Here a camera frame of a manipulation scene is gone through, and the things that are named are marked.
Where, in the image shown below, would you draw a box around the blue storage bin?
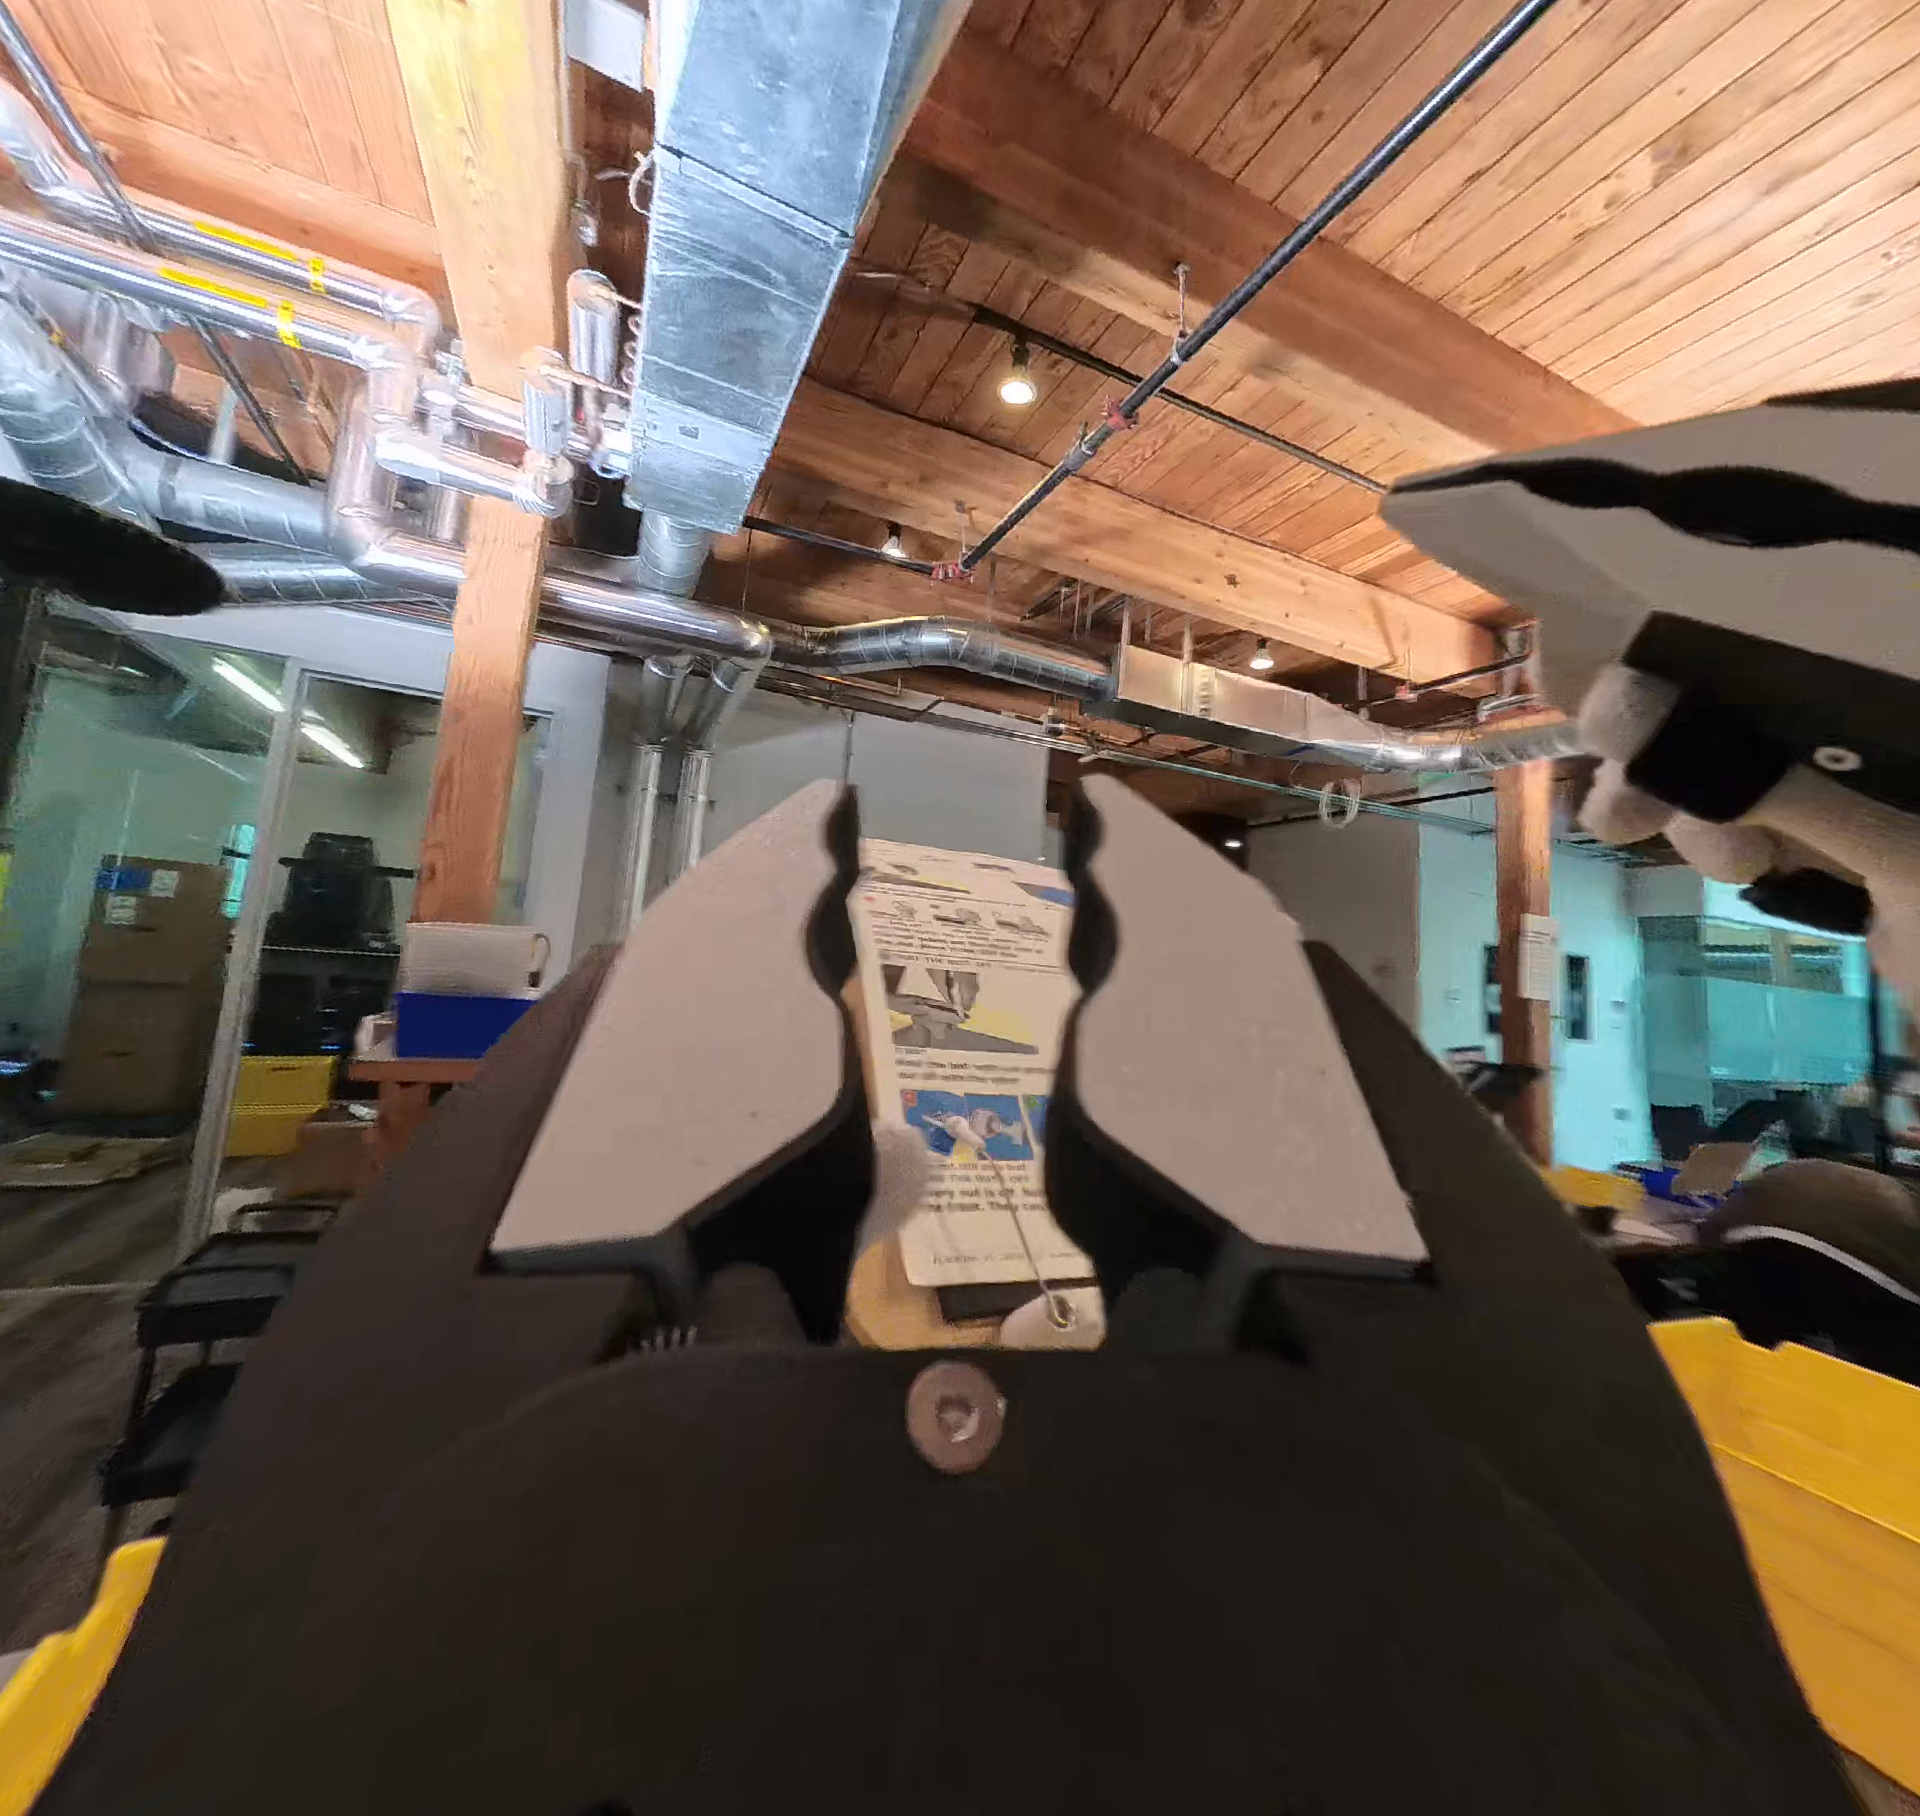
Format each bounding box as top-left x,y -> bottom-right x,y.
392,993 -> 538,1063

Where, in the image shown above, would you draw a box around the yellow plastic bin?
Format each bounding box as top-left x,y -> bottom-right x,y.
0,1314 -> 1920,1816

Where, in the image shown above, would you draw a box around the shiny silver pipe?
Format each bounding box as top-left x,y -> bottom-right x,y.
195,534 -> 776,663

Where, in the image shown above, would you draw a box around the black sprinkler pipe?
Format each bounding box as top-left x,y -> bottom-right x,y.
955,0 -> 1670,578

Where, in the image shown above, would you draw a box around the black utility cart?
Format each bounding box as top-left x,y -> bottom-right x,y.
97,1198 -> 348,1516

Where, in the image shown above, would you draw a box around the large spiral silver duct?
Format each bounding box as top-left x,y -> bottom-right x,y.
0,302 -> 466,604

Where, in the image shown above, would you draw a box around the dark bag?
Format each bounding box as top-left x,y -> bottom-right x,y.
1710,1156 -> 1920,1346

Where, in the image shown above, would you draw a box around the stacked cardboard boxes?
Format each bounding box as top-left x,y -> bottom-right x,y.
57,857 -> 239,1126

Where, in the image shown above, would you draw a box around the white plastic container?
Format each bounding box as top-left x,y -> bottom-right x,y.
400,921 -> 554,1001

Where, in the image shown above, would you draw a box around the yellow crate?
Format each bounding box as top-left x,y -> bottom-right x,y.
221,1055 -> 342,1162

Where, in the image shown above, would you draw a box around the wooden desk with black legs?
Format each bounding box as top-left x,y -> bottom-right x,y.
346,1049 -> 504,1196

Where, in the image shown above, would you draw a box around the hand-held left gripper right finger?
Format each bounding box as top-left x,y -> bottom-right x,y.
1043,773 -> 1430,1346

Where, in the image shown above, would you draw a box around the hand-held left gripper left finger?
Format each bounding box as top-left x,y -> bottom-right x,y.
486,779 -> 877,1346

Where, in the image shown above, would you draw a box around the black floor lamp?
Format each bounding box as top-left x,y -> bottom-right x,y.
0,478 -> 229,622

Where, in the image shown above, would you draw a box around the flexible silver duct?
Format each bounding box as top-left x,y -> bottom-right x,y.
768,614 -> 1123,703

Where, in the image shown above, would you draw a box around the shiny insulated pipe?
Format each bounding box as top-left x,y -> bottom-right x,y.
0,188 -> 448,348
0,248 -> 420,394

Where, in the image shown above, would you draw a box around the foil box duct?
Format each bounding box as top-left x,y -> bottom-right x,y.
1109,643 -> 1594,775

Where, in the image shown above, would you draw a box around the printed instruction sheet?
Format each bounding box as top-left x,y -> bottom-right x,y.
843,837 -> 1107,1288

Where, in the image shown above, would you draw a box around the person's right hand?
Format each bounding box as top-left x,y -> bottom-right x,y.
1572,661 -> 1920,1043

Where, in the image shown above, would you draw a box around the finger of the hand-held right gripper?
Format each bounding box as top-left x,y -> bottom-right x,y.
1376,472 -> 1920,715
1476,380 -> 1920,518

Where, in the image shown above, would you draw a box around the galvanised rectangular duct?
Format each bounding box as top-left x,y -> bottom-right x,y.
626,0 -> 1029,542

